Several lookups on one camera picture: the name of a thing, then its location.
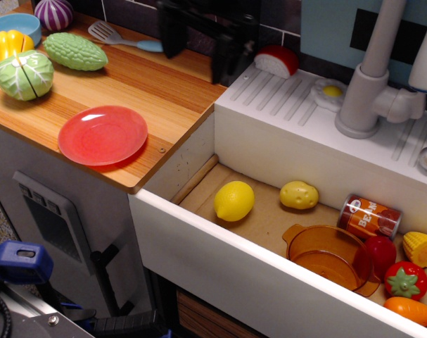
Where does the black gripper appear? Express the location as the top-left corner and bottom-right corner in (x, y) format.
(157, 1), (258, 85)

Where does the yellow toy lemon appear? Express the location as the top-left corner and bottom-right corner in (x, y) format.
(214, 181), (255, 222)

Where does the red plastic plate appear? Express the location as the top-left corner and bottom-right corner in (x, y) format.
(58, 106), (148, 166)

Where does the green toy bitter gourd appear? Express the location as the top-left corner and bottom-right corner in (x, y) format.
(43, 32), (108, 71)

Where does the toy fried egg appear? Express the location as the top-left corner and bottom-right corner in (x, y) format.
(310, 78), (348, 113)

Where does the purple striped toy onion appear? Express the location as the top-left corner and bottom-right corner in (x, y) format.
(34, 0), (73, 32)

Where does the grey toy faucet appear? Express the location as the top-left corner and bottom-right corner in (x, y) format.
(335, 1), (426, 139)

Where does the blue plastic bowl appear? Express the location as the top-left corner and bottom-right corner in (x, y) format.
(0, 13), (42, 47)

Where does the white sink unit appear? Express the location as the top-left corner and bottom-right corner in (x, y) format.
(129, 67), (427, 337)

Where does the yellow toy potato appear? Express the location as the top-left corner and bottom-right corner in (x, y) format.
(279, 180), (319, 210)

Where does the green toy cabbage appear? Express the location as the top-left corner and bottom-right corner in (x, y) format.
(0, 50), (54, 101)

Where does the yellow toy bell pepper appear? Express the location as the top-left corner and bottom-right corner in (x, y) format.
(0, 30), (34, 61)

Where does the wooden countertop cabinet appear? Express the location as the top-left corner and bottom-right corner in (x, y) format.
(0, 1), (228, 318)

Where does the grey oven door panel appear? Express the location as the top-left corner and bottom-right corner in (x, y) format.
(13, 171), (94, 275)

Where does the orange beans can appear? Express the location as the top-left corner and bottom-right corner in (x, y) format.
(337, 194), (403, 240)

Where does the orange transparent pot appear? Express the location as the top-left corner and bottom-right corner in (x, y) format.
(282, 224), (381, 297)

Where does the red toy apple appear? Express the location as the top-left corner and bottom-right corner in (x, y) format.
(364, 236), (397, 282)

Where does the blue clamp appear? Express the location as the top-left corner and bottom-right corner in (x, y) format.
(0, 240), (53, 284)

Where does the yellow toy corn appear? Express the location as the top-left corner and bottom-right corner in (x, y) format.
(402, 232), (427, 268)

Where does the red toy tomato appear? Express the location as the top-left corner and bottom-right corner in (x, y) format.
(384, 261), (427, 301)

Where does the orange toy carrot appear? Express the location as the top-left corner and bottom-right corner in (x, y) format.
(383, 296), (427, 327)

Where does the grey spatula blue handle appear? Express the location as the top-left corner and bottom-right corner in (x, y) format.
(88, 20), (163, 53)

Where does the black oven handle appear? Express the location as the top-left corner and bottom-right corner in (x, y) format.
(90, 244), (134, 317)

